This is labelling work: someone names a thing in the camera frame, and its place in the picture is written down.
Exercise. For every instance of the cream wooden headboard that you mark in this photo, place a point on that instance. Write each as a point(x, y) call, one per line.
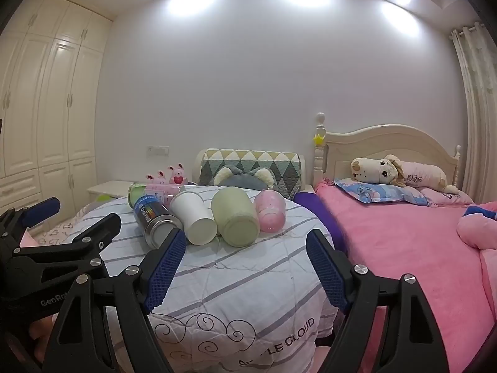
point(388, 142)

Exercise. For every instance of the grey plush toy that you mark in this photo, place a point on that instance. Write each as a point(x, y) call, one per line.
point(240, 180)

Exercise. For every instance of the pink bottle with green lid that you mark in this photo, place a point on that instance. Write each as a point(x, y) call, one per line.
point(165, 191)

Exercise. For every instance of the cream curtain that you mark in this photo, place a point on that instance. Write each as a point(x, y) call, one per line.
point(477, 116)

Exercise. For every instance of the purple cloth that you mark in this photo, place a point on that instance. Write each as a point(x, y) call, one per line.
point(314, 209)

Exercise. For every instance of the pink bed sheet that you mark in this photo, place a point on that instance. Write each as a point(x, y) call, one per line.
point(407, 248)

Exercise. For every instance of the white cup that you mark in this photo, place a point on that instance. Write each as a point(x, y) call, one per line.
point(192, 213)

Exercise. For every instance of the heart print sheet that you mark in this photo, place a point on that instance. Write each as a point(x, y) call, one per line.
point(58, 233)

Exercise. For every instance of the triangle pattern quilted cushion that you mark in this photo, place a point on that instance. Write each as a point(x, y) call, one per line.
point(252, 161)

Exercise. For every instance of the yellow star decoration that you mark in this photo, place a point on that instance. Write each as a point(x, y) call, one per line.
point(319, 139)

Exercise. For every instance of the cream wardrobe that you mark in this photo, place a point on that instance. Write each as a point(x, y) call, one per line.
point(50, 105)

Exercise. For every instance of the blue cartoon pillow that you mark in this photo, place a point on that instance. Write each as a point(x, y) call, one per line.
point(380, 193)

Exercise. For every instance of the curtain rod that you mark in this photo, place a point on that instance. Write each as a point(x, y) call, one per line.
point(468, 30)

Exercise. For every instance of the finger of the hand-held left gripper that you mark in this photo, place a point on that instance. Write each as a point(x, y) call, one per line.
point(91, 235)
point(39, 209)

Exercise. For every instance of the pink speckled cup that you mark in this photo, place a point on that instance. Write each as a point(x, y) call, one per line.
point(270, 209)

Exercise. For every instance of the blue spray can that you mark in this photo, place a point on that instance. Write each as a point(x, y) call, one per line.
point(155, 221)

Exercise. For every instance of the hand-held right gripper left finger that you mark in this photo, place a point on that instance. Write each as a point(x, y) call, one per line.
point(166, 270)

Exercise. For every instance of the beige dog plush toy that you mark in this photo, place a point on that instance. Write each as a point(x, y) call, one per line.
point(372, 169)

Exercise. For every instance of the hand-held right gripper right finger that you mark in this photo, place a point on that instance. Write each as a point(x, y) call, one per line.
point(328, 276)

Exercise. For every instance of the light green cup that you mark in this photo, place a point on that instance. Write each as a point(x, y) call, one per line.
point(233, 213)

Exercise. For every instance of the pink pillow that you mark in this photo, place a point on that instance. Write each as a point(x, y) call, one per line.
point(446, 198)

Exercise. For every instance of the white nightstand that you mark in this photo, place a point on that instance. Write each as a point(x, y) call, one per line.
point(106, 188)

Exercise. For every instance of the pink bunny toy with heart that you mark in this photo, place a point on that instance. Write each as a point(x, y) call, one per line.
point(177, 175)

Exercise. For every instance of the wall switch panel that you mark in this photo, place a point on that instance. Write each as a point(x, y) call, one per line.
point(158, 149)

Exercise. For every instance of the blue cloth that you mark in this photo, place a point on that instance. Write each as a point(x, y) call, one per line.
point(481, 211)

